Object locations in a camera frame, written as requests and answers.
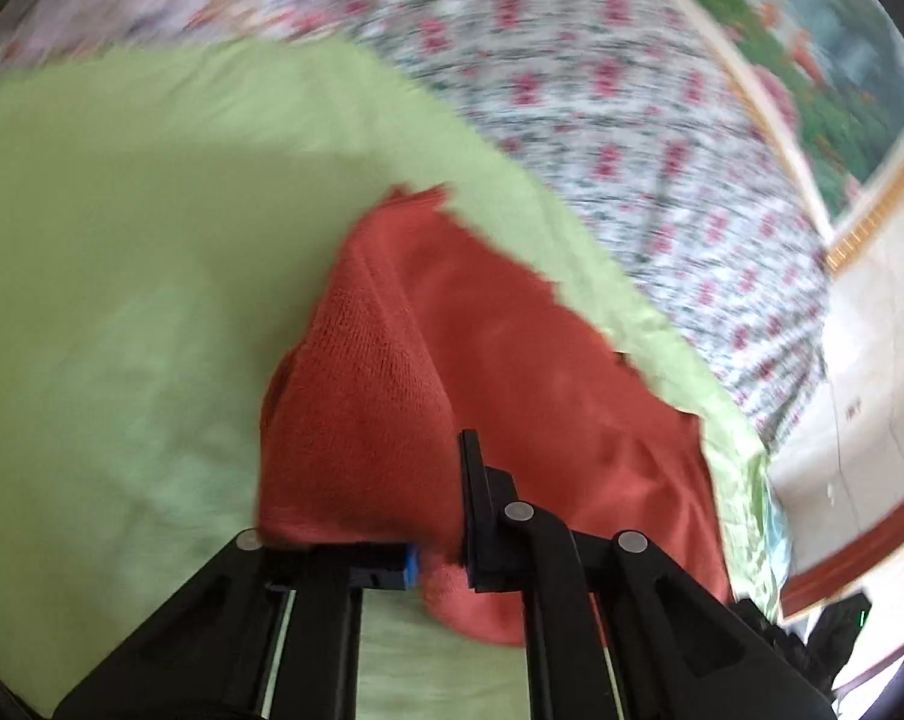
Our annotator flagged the orange knit sweater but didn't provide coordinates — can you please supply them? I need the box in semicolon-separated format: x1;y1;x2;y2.
259;184;734;647

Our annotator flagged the light green bed sheet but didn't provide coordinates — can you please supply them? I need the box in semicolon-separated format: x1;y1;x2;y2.
0;37;789;720

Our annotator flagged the pink floral quilt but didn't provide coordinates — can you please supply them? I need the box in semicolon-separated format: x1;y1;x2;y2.
0;0;835;458

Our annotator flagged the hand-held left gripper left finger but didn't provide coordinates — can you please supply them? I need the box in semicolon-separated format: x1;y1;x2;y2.
53;529;422;720

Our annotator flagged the framed landscape painting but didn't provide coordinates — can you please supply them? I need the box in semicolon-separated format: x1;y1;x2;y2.
632;0;904;272

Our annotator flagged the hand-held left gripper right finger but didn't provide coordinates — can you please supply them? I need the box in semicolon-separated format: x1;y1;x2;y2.
459;430;837;720

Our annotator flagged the brown wooden rail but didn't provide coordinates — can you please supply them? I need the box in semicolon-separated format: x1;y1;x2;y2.
780;514;904;620

